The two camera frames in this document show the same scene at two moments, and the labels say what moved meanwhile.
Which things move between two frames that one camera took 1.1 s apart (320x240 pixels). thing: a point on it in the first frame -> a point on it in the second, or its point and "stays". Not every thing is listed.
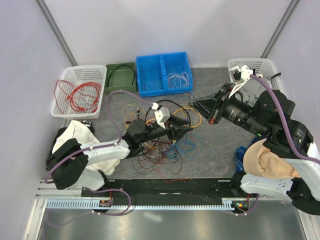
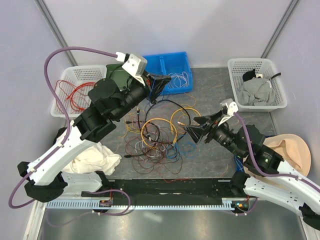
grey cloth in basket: x=251 y=90 stays
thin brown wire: x=157 y=152 stays
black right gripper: x=208 y=109 -> x=198 y=131
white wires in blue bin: x=177 y=80 stays
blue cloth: x=238 y=157 stays
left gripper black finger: x=177 y=121 -> x=160 y=80
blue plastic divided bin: x=164 y=74 stays
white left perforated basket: x=79 y=94 stays
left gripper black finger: x=180 y=132 -> x=158 y=85
